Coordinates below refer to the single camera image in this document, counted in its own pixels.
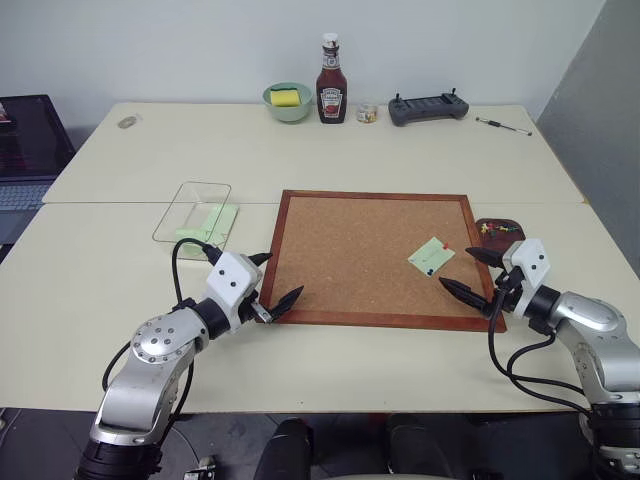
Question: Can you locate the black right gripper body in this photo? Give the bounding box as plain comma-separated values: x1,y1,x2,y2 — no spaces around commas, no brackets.
479,266,525,321

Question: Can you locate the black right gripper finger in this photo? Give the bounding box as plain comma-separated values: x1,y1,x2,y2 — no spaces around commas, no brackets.
464,245,504,269
438,276,490,317

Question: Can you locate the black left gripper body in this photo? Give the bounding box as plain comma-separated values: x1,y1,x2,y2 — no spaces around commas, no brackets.
238,285,274,326

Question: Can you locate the brown dish of pushpins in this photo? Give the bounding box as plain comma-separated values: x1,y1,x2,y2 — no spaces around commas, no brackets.
473,217,528,253

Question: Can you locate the green sticky note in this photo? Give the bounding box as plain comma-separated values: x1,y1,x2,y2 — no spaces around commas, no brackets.
407,237,456,277

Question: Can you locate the green sticky note pad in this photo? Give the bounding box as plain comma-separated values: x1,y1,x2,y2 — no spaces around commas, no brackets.
174,203,240,247

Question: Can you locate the wood-framed cork board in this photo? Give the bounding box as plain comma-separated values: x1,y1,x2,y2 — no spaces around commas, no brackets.
258,189,508,333

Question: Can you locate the clear plastic tray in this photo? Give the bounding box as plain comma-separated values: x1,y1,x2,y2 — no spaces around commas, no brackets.
151,181,234,262

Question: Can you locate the black and silver pen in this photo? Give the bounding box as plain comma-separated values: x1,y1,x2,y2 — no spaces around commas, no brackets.
475,116,534,137

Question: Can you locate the dark rounded shape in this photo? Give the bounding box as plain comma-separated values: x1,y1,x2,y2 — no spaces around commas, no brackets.
384,413,454,480
251,417,314,480

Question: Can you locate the green bowl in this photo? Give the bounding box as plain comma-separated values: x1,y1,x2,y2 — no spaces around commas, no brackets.
263,81,315,124

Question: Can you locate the grey handheld controller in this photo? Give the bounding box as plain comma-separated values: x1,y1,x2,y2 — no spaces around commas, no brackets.
388,88,471,128

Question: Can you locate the yellow sponge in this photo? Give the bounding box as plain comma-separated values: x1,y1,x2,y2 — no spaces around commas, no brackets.
270,87,303,108

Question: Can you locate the ketchup bottle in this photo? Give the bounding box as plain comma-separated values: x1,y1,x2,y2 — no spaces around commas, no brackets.
315,32,350,126

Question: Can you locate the open laptop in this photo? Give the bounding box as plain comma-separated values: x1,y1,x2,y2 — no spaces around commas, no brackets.
0,94,77,247

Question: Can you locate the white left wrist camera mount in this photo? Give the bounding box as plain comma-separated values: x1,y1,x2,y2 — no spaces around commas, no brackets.
205,251,265,335

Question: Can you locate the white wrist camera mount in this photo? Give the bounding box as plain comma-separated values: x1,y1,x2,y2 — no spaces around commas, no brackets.
205,251,265,335
501,238,551,319

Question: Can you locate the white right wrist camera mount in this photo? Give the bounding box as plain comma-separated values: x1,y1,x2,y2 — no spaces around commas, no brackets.
501,238,551,319

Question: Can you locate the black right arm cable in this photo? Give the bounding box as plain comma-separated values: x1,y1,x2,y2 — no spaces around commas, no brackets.
487,294,595,414

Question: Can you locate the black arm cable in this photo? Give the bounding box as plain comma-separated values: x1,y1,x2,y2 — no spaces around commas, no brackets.
101,238,222,436
487,294,595,414

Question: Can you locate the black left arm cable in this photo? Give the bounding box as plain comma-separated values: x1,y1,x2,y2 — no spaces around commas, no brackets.
101,238,222,436

